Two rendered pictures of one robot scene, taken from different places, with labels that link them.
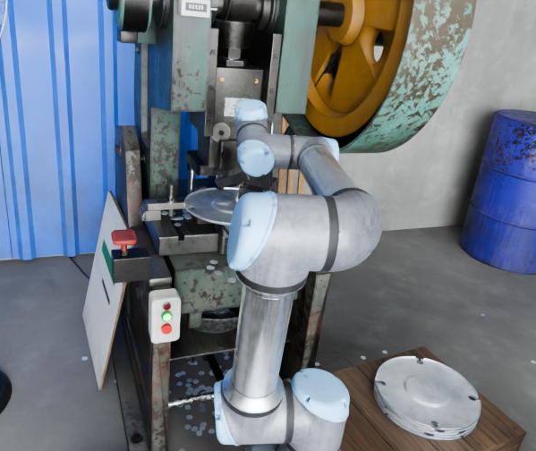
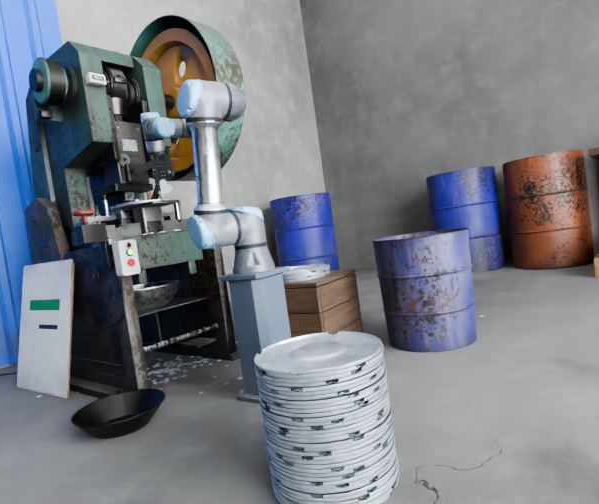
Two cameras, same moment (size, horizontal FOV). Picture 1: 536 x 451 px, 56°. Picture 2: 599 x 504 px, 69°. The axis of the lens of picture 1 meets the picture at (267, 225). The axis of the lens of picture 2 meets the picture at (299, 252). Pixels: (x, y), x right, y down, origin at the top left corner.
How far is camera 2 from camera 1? 1.11 m
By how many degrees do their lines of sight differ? 33
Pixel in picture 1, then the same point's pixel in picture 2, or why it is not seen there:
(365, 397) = not seen: hidden behind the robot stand
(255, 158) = (165, 124)
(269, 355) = (216, 169)
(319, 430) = (253, 223)
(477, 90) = (254, 196)
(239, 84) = (128, 131)
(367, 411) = not seen: hidden behind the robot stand
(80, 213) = not seen: outside the picture
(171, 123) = (79, 178)
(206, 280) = (143, 244)
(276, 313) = (214, 139)
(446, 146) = not seen: hidden behind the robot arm
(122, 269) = (88, 232)
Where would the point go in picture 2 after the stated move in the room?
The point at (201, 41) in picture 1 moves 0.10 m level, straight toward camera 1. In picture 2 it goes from (102, 100) to (108, 93)
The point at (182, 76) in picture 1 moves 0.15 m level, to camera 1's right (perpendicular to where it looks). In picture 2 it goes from (95, 120) to (132, 120)
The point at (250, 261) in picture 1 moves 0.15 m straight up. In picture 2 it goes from (197, 100) to (190, 50)
